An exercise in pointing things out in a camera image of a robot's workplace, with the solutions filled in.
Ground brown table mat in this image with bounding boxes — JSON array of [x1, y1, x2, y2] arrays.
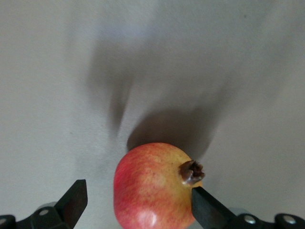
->
[[0, 0, 305, 229]]

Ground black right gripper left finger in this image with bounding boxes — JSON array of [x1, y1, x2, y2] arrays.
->
[[0, 179, 88, 229]]

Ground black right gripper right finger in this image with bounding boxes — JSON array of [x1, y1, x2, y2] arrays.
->
[[191, 186, 305, 229]]

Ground red yellow pomegranate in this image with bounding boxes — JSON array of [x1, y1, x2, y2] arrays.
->
[[113, 142, 206, 229]]

